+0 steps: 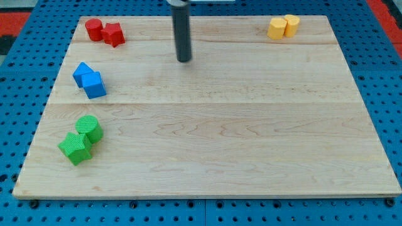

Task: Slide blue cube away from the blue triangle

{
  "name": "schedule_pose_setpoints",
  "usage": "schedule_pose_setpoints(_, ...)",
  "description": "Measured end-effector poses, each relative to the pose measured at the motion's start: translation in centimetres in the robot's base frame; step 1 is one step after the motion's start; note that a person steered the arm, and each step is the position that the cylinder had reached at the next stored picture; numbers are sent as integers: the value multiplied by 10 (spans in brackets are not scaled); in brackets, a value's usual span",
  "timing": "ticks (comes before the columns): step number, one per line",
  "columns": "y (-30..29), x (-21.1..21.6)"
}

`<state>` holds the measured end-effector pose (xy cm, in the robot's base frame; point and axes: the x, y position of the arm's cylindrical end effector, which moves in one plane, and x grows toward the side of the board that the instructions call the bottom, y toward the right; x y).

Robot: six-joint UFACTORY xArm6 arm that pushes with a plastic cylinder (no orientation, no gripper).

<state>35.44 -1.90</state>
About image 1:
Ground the blue cube block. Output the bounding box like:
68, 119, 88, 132
82, 72, 107, 99

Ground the light wooden board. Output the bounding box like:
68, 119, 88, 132
13, 16, 401, 200

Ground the red cylinder block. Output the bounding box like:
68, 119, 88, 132
85, 18, 103, 41

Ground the green cylinder block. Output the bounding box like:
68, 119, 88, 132
75, 115, 104, 144

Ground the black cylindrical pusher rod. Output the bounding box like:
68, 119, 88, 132
167, 0, 192, 63

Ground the yellow hexagon block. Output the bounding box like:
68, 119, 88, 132
284, 14, 300, 38

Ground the green star block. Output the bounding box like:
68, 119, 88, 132
58, 132, 92, 166

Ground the red star block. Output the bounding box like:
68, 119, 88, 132
100, 23, 125, 48

